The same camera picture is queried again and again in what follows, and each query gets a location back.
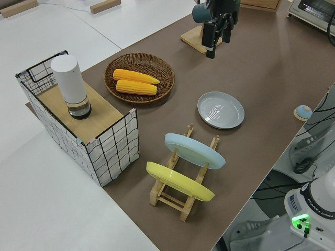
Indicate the round wicker basket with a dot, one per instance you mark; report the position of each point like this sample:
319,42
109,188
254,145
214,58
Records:
138,62

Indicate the pink binder clip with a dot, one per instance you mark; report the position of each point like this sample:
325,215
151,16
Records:
132,112
92,141

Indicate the teal mug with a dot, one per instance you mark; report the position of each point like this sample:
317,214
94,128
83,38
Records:
201,13

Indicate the yellow corn cob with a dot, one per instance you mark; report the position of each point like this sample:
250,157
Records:
136,88
133,75

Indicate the wooden mug stand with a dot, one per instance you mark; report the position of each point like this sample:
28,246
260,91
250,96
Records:
192,38

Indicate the blue service bell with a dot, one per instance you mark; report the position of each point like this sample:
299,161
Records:
302,111

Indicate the wooden plate rack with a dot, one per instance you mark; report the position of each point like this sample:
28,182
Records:
170,202

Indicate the white cylinder with dark base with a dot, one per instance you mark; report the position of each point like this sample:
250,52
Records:
69,78

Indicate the light blue plate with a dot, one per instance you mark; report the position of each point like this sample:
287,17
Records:
193,151

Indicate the yellow plate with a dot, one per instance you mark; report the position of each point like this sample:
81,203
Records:
178,180

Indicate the wooden box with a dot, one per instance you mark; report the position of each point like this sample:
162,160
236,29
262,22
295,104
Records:
259,4

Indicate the cream toaster oven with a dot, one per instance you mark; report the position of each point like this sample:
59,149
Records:
311,13

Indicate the wooden block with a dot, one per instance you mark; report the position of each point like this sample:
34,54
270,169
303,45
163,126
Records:
15,8
104,5

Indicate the wooden board shelf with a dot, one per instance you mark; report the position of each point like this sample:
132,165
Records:
104,115

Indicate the gray ceramic plate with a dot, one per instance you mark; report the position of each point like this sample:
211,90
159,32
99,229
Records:
221,111

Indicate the brown table mat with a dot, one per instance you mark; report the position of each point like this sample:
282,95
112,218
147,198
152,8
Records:
261,78

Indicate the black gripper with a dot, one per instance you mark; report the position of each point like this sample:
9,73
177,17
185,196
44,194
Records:
225,5

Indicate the black plug lit green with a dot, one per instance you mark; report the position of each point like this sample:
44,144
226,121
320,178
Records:
306,230

